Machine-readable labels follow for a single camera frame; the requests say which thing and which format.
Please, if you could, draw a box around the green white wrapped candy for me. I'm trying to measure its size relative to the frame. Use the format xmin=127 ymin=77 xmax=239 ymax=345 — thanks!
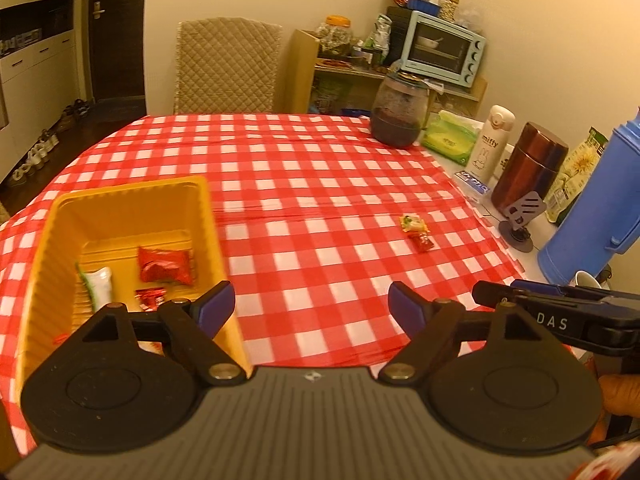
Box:
xmin=399 ymin=213 xmax=430 ymax=235

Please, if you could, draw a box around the light blue toaster oven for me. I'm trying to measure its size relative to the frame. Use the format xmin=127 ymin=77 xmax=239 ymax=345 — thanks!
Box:
xmin=398 ymin=10 xmax=487 ymax=89

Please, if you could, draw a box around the large dark glass jar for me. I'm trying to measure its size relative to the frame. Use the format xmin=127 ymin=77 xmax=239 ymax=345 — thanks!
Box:
xmin=369 ymin=72 xmax=431 ymax=149

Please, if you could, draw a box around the clear plastic bag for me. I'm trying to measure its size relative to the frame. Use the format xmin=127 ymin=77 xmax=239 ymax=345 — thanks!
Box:
xmin=457 ymin=0 xmax=486 ymax=36

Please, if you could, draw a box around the person's right hand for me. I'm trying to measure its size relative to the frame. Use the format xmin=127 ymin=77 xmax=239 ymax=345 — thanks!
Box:
xmin=597 ymin=373 xmax=640 ymax=418

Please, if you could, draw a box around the red checkered tablecloth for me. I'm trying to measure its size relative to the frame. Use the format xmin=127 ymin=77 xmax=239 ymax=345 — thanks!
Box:
xmin=0 ymin=112 xmax=532 ymax=457

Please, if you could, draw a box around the brown metal canister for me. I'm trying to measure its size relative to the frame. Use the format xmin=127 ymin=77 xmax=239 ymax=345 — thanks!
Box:
xmin=490 ymin=121 xmax=570 ymax=216

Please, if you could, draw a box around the green tissue pack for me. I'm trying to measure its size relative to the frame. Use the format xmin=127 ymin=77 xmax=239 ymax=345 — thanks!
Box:
xmin=421 ymin=109 xmax=481 ymax=164

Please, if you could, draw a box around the green white bag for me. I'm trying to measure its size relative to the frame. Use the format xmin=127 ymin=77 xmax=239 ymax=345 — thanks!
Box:
xmin=369 ymin=13 xmax=394 ymax=54

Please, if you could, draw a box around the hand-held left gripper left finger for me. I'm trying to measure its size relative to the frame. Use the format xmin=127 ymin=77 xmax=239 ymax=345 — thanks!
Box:
xmin=47 ymin=281 xmax=253 ymax=388

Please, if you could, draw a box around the beige quilted chair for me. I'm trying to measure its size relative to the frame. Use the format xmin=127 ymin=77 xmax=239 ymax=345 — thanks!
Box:
xmin=173 ymin=17 xmax=284 ymax=115

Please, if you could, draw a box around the dark red candy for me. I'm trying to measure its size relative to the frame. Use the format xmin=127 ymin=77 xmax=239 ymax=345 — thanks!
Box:
xmin=134 ymin=287 xmax=167 ymax=312

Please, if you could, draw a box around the white thermos bottle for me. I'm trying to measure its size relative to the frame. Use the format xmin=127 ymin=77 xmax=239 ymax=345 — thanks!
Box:
xmin=464 ymin=104 xmax=516 ymax=171

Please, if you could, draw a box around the blue thermos jug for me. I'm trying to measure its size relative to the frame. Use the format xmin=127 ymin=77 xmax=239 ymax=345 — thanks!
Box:
xmin=537 ymin=106 xmax=640 ymax=286

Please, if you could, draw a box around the orange lid plastic jar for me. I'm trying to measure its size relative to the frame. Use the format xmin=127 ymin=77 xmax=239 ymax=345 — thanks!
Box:
xmin=316 ymin=15 xmax=355 ymax=59

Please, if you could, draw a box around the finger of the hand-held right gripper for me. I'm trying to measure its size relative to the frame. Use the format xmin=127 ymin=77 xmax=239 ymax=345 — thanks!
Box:
xmin=472 ymin=280 xmax=532 ymax=312
xmin=510 ymin=279 xmax=640 ymax=307

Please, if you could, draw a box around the white shoe cabinet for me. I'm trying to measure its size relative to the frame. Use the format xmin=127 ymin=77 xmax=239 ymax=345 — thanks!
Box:
xmin=0 ymin=0 xmax=94 ymax=182

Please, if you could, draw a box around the white cup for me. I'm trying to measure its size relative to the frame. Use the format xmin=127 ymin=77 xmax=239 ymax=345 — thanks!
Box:
xmin=573 ymin=269 xmax=604 ymax=289

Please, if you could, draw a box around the green flower print bag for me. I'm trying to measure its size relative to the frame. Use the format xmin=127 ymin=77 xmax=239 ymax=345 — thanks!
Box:
xmin=544 ymin=127 xmax=609 ymax=224

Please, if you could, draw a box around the green white snack packet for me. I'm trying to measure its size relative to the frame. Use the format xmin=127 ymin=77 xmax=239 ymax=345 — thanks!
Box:
xmin=75 ymin=265 xmax=115 ymax=312

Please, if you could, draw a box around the bright red snack packet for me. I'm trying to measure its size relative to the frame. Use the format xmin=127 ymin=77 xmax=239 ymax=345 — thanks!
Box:
xmin=137 ymin=246 xmax=195 ymax=287

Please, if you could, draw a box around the wooden shelf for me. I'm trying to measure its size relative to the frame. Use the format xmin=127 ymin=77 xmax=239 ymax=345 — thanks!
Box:
xmin=277 ymin=29 xmax=489 ymax=117

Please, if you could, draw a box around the blue white small box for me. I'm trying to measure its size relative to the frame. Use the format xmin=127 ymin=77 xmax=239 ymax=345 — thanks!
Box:
xmin=455 ymin=168 xmax=494 ymax=196

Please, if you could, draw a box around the grey phone stand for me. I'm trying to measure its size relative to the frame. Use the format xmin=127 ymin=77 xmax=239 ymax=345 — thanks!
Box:
xmin=498 ymin=190 xmax=545 ymax=252

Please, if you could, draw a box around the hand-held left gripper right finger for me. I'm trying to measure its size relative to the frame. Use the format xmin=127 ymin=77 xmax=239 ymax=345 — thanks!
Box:
xmin=378 ymin=281 xmax=572 ymax=384

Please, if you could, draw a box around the yellow plastic tray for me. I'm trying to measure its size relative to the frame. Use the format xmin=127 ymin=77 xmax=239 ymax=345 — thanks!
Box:
xmin=15 ymin=176 xmax=253 ymax=401

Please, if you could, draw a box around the row of shoes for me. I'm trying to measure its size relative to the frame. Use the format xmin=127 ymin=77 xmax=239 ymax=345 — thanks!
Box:
xmin=6 ymin=98 xmax=91 ymax=189

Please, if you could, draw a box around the dark wooden door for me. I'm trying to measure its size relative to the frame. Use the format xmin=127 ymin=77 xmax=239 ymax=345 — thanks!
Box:
xmin=89 ymin=0 xmax=147 ymax=107

